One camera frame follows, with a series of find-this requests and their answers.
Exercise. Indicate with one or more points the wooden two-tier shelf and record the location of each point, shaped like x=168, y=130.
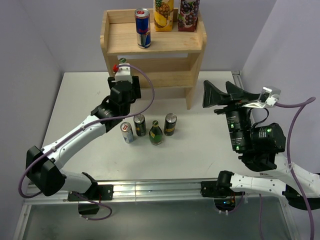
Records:
x=173, y=59

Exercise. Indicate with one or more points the red bull can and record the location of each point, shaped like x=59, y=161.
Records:
x=127, y=132
x=142, y=26

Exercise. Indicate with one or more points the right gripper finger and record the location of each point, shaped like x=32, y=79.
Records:
x=212, y=96
x=236, y=91

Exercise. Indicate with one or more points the black yellow can left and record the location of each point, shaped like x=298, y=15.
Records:
x=140, y=125

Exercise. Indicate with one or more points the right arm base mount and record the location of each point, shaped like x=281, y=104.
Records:
x=226, y=200

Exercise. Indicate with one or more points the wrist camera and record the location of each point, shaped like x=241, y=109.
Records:
x=122, y=73
x=268, y=96

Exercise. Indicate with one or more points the green bottle yellow label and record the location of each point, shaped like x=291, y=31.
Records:
x=155, y=133

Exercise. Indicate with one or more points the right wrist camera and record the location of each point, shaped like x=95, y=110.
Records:
x=268, y=96

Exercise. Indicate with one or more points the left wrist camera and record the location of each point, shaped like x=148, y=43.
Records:
x=122, y=73

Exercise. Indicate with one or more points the grape juice carton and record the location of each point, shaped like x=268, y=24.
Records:
x=187, y=17

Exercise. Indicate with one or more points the pineapple juice carton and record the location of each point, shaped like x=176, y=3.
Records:
x=163, y=12

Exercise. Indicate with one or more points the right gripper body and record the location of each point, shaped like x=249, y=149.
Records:
x=235, y=115

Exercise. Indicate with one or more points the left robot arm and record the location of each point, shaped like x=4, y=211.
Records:
x=44, y=166

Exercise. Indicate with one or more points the black yellow can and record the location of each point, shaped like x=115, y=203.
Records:
x=140, y=125
x=170, y=124

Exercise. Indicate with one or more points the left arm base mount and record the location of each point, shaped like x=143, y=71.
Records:
x=89, y=203

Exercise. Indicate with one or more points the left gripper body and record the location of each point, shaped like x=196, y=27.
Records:
x=126, y=110

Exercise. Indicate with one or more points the aluminium rail frame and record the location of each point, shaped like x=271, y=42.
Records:
x=112, y=162

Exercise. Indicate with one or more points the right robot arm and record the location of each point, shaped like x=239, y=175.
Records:
x=260, y=149

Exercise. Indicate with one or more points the perrier lychee green bottle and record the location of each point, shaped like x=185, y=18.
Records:
x=122, y=60

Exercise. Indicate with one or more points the black yellow can right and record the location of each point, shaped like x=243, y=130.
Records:
x=170, y=124

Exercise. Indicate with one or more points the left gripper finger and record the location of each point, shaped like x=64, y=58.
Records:
x=111, y=82
x=136, y=87

